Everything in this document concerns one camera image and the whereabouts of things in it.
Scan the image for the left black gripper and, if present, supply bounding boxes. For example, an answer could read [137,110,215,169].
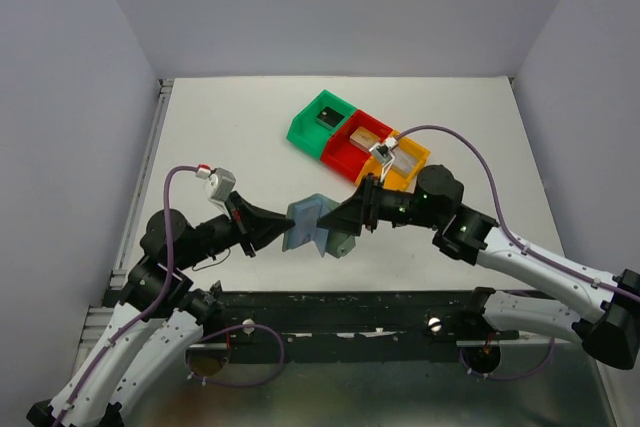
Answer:
[176,190,296,271]

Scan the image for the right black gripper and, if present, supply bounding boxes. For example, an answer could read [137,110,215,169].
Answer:
[317,173,442,236]

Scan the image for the grey-green card holder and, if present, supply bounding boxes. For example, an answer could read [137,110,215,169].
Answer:
[282,194,356,259]

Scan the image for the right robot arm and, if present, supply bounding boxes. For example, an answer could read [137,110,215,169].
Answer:
[317,165,639,370]

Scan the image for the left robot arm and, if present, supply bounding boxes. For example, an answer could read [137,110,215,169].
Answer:
[26,192,295,426]

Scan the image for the blue card sleeve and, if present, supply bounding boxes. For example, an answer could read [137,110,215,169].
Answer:
[282,194,330,257]

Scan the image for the white card in yellow bin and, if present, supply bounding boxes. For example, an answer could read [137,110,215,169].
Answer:
[391,148,418,177]

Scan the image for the tan card in red bin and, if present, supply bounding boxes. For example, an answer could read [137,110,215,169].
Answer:
[349,126,379,152]

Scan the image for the black card in green bin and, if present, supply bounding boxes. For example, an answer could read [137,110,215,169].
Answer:
[316,107,344,130]

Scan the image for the yellow plastic bin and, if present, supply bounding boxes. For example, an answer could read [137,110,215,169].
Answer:
[350,128,430,191]

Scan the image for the red plastic bin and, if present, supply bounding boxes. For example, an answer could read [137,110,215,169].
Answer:
[320,110,392,182]

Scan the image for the green plastic bin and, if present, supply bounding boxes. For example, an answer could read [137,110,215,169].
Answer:
[286,90,356,159]

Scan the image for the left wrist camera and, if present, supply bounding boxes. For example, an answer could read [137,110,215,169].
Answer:
[196,164,236,212]

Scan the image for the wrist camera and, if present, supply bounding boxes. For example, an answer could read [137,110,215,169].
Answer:
[369,136,398,183]
[196,164,236,212]

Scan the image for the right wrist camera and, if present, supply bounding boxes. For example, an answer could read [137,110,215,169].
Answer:
[369,136,398,183]

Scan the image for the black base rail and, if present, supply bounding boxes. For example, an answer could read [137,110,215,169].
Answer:
[178,288,524,372]

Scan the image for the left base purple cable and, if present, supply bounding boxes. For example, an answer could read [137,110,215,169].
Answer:
[187,321,286,388]

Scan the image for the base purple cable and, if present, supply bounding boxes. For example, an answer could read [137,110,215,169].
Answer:
[459,334,556,383]
[187,321,286,388]

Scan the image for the aluminium side rail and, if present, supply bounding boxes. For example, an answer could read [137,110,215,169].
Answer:
[78,79,175,350]

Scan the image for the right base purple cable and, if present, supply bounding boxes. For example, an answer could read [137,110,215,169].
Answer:
[459,334,556,383]

